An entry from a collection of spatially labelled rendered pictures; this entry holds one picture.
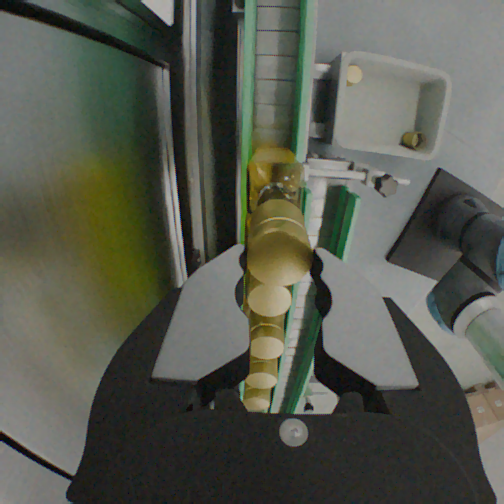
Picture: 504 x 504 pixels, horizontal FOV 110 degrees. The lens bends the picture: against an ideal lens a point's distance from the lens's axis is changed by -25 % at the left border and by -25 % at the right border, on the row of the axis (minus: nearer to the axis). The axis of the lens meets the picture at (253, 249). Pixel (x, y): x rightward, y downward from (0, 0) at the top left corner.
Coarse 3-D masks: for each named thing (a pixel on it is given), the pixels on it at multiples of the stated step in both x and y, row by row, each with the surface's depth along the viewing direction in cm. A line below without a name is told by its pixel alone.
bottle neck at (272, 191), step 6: (270, 186) 19; (276, 186) 19; (282, 186) 19; (264, 192) 19; (270, 192) 17; (276, 192) 17; (282, 192) 17; (288, 192) 19; (264, 198) 17; (270, 198) 16; (276, 198) 16; (282, 198) 16; (288, 198) 17; (258, 204) 18; (294, 204) 17
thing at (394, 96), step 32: (352, 64) 36; (384, 64) 33; (416, 64) 32; (352, 96) 42; (384, 96) 41; (416, 96) 40; (448, 96) 33; (352, 128) 45; (384, 128) 44; (416, 128) 43
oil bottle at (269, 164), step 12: (252, 156) 26; (264, 156) 25; (276, 156) 25; (288, 156) 26; (252, 168) 21; (264, 168) 20; (276, 168) 20; (288, 168) 20; (300, 168) 21; (252, 180) 21; (264, 180) 20; (276, 180) 20; (288, 180) 20; (300, 180) 20; (252, 192) 21; (300, 192) 21; (252, 204) 21; (300, 204) 22
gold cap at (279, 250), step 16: (256, 208) 15; (272, 208) 13; (288, 208) 14; (256, 224) 13; (272, 224) 11; (288, 224) 11; (304, 224) 14; (256, 240) 11; (272, 240) 11; (288, 240) 11; (304, 240) 11; (256, 256) 12; (272, 256) 12; (288, 256) 11; (304, 256) 11; (256, 272) 12; (272, 272) 12; (288, 272) 12; (304, 272) 12
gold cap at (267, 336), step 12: (252, 312) 23; (252, 324) 22; (264, 324) 21; (276, 324) 21; (252, 336) 20; (264, 336) 20; (276, 336) 20; (252, 348) 20; (264, 348) 20; (276, 348) 20
